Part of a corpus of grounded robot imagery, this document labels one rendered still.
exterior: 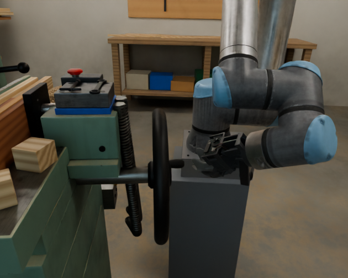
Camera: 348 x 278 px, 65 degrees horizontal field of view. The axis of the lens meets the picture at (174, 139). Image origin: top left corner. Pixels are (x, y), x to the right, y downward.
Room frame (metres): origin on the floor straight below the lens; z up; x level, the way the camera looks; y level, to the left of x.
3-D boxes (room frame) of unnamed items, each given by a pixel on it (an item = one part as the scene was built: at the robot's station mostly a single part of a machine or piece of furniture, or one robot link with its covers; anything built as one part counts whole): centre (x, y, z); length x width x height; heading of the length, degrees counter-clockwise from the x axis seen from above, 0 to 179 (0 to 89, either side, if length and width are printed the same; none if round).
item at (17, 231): (0.53, 0.26, 0.87); 0.61 x 0.30 x 0.06; 5
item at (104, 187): (0.76, 0.25, 0.58); 0.12 x 0.08 x 0.08; 95
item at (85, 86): (0.54, 0.18, 0.99); 0.13 x 0.11 x 0.06; 5
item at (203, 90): (1.02, -0.15, 0.82); 0.17 x 0.15 x 0.18; 84
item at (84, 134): (0.53, 0.18, 0.91); 0.15 x 0.14 x 0.09; 5
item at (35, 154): (0.40, 0.23, 0.92); 0.05 x 0.05 x 0.04; 77
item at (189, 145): (1.02, -0.15, 0.68); 0.19 x 0.19 x 0.10
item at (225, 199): (1.02, -0.15, 0.27); 0.30 x 0.30 x 0.55; 87
